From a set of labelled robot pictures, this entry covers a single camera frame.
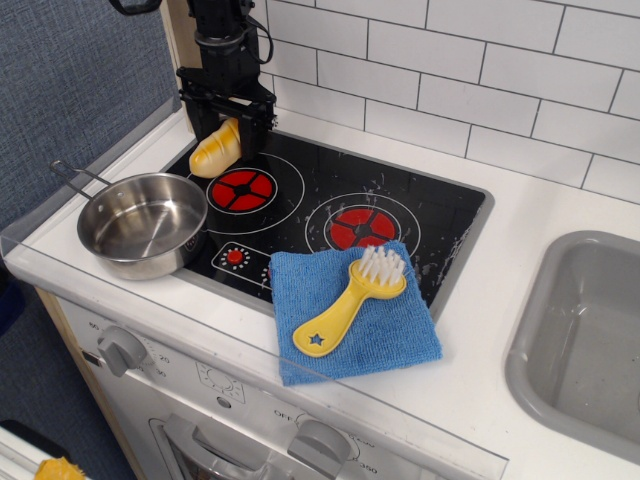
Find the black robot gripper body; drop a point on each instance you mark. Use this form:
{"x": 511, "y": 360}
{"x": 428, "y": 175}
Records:
{"x": 230, "y": 72}

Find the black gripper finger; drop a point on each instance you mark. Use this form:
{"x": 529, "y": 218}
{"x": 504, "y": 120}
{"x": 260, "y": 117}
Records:
{"x": 204, "y": 116}
{"x": 254, "y": 133}

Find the yellow toy hotdog bun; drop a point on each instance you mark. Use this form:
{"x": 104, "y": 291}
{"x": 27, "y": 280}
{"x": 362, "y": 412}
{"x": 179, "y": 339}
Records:
{"x": 217, "y": 152}

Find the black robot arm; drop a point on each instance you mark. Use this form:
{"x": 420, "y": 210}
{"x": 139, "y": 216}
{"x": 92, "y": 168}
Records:
{"x": 220, "y": 19}

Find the black toy stovetop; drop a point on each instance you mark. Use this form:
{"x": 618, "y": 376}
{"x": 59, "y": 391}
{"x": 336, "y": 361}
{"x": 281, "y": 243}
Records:
{"x": 301, "y": 197}

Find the stainless steel pot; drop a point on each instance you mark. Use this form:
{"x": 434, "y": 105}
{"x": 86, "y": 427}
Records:
{"x": 145, "y": 226}

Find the yellow dish brush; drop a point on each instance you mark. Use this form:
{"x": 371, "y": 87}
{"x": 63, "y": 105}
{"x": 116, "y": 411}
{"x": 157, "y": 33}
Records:
{"x": 378, "y": 274}

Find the grey left oven knob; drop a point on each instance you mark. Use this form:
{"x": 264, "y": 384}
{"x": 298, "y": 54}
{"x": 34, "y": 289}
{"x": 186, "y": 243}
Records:
{"x": 120, "y": 350}

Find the grey oven knob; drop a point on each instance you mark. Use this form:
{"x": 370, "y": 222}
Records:
{"x": 320, "y": 447}
{"x": 120, "y": 350}

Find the white toy oven front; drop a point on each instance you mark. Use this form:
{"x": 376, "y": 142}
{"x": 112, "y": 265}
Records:
{"x": 183, "y": 419}

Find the grey right oven knob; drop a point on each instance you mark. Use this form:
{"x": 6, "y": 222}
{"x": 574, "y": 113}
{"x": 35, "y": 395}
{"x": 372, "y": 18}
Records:
{"x": 320, "y": 447}

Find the yellow object at corner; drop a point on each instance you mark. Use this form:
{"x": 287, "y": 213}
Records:
{"x": 58, "y": 469}

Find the grey sink basin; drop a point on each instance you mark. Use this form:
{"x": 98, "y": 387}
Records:
{"x": 573, "y": 365}

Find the light wooden post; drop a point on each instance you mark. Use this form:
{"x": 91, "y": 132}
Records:
{"x": 179, "y": 30}

